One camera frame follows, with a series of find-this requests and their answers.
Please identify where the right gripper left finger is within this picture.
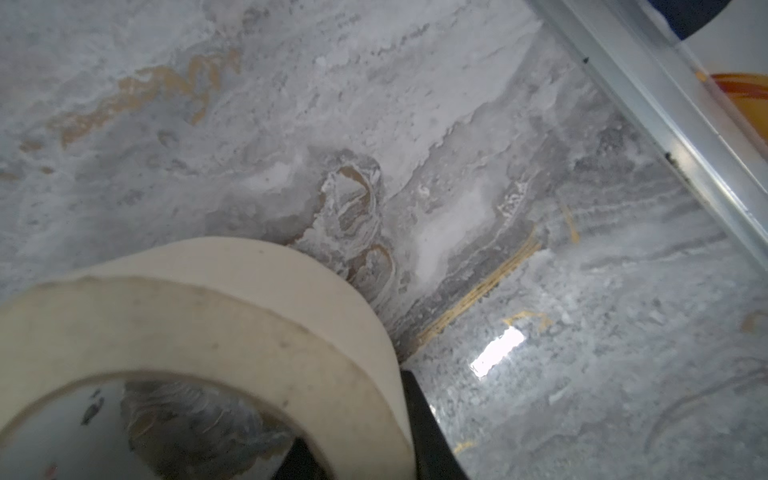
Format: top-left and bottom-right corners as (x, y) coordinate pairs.
(272, 438), (330, 480)

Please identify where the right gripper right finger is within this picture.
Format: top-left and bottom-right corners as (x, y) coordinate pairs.
(400, 370), (468, 480)

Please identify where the cream masking tape roll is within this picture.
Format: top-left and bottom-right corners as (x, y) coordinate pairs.
(1, 237), (417, 479)

